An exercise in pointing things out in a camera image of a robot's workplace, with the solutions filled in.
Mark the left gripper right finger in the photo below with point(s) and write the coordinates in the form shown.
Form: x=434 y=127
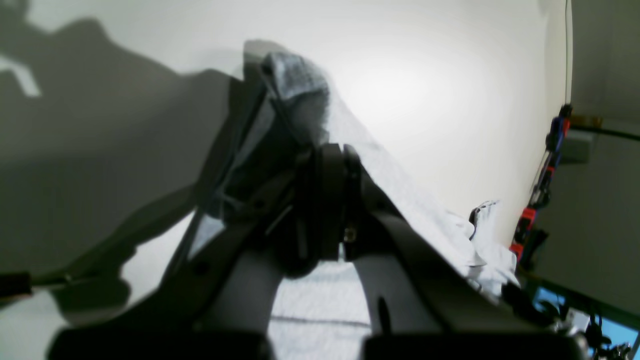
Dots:
x=420 y=307

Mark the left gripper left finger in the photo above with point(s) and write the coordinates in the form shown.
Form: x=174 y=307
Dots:
x=217 y=306

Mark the grey T-shirt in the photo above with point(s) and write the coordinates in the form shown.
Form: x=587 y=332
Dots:
x=321 y=316

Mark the right edge blue clamp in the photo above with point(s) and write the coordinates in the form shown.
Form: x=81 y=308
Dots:
x=540 y=193

